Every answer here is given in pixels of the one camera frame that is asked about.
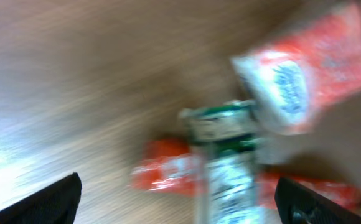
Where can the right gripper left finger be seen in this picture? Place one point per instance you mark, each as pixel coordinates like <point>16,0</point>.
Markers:
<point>55,204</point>

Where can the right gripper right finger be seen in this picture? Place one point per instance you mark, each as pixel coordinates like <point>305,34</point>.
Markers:
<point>298,204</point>

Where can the small green white box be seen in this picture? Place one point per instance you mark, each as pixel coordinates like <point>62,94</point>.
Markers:
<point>224,140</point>

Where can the red stick sachet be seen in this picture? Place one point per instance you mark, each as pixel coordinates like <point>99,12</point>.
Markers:
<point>170,167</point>

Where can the red white small carton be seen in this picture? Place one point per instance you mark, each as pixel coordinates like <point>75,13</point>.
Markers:
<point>306,68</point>

